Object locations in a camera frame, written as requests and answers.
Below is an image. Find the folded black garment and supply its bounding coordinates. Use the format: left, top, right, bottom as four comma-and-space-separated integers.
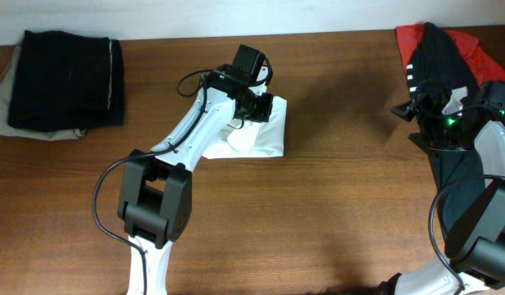
7, 30, 125, 132

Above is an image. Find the red and black garment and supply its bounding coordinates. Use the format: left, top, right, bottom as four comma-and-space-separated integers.
392, 22, 505, 238

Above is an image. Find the white graphic t-shirt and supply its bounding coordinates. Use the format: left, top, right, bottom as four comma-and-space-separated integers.
202, 96, 287, 159

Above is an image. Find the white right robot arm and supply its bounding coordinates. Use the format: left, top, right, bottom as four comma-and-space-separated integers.
376, 93, 505, 294

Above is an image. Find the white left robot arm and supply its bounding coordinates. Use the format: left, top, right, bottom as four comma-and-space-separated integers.
117, 73, 273, 294

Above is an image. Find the folded beige garment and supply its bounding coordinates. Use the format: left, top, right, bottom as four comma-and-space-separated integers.
0, 46, 85, 141

